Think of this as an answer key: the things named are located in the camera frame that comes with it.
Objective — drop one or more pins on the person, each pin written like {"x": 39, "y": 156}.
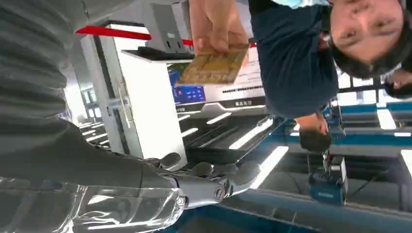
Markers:
{"x": 400, "y": 85}
{"x": 296, "y": 64}
{"x": 314, "y": 136}

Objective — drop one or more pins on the red barrier belt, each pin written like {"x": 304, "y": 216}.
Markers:
{"x": 112, "y": 32}

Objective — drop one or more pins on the person's left hand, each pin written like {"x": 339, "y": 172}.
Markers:
{"x": 215, "y": 22}

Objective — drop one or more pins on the clear plastic wrap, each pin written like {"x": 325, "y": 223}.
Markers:
{"x": 112, "y": 209}

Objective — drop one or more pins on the white cabinet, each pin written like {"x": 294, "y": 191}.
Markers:
{"x": 151, "y": 112}

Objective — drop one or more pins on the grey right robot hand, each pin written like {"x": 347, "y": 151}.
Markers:
{"x": 96, "y": 167}

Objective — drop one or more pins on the self-service machine with screen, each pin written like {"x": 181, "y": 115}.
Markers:
{"x": 225, "y": 96}

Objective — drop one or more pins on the grey kiosk pillar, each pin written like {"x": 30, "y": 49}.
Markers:
{"x": 164, "y": 25}

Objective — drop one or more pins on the blue box device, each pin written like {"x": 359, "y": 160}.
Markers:
{"x": 326, "y": 185}

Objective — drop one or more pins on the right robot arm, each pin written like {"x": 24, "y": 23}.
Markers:
{"x": 32, "y": 64}

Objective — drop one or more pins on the ceiling light strip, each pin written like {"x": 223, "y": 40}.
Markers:
{"x": 385, "y": 119}
{"x": 252, "y": 133}
{"x": 270, "y": 165}

